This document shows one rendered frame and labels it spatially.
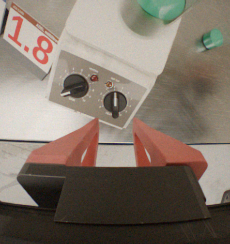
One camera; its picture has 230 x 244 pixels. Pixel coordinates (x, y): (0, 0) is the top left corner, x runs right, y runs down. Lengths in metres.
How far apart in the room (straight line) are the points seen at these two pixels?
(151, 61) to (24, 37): 0.18
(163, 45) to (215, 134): 0.27
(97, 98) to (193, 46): 0.24
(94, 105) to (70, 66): 0.06
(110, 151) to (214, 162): 0.27
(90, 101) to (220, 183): 0.41
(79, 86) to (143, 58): 0.08
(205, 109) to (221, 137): 0.09
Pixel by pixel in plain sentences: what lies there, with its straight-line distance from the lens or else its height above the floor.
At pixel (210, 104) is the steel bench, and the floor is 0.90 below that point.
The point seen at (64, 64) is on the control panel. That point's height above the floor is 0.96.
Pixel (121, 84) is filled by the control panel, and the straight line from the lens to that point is 0.18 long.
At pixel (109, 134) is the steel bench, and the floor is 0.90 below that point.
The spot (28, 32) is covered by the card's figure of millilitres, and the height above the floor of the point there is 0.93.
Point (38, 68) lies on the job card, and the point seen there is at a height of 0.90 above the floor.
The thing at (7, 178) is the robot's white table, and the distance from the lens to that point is 0.30.
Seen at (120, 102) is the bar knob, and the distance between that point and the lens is 0.19.
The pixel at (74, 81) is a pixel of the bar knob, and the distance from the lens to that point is 0.18.
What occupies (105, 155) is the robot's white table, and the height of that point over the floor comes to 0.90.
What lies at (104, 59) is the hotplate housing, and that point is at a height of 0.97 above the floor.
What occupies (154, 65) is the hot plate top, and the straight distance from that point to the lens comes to 0.17.
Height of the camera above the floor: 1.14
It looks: 74 degrees down
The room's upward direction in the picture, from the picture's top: 121 degrees clockwise
